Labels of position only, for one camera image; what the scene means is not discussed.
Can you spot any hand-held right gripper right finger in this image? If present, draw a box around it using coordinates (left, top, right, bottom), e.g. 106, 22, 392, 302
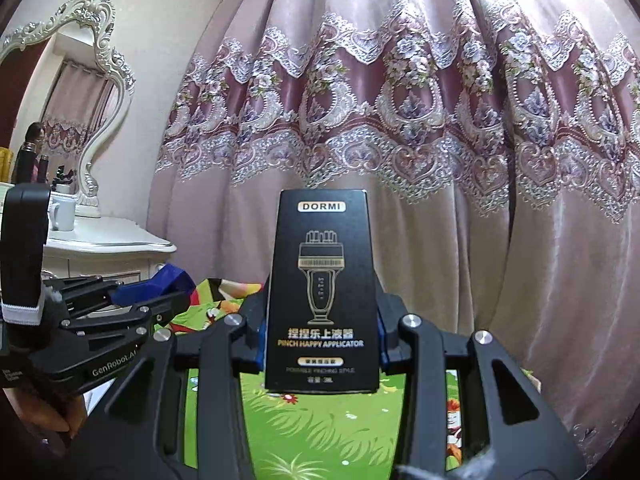
375, 280, 587, 480

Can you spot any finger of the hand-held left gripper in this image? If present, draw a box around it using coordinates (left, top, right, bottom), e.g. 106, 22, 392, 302
42, 262, 197, 311
60, 290, 193, 346

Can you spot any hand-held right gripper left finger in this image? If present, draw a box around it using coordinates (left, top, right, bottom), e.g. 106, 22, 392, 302
65, 292, 271, 480

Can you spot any black box with gold print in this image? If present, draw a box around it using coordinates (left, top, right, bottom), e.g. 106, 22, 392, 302
264, 189, 381, 394

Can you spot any person's left hand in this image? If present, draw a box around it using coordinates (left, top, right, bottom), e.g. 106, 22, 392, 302
47, 390, 93, 441

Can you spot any white ornate dresser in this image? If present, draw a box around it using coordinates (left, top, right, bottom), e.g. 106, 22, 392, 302
42, 215, 178, 286

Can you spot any green cartoon printed blanket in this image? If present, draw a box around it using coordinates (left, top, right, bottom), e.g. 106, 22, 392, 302
170, 277, 501, 480

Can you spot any white mug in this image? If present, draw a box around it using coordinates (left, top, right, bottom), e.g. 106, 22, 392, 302
50, 192, 77, 232

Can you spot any tall dark bottle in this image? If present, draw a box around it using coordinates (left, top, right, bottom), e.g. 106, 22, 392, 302
15, 122, 39, 184

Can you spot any white ornate mirror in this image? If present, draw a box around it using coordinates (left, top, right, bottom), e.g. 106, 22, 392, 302
0, 0, 136, 218

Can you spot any pink beige curtain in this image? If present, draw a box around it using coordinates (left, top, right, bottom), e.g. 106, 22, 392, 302
145, 0, 640, 461

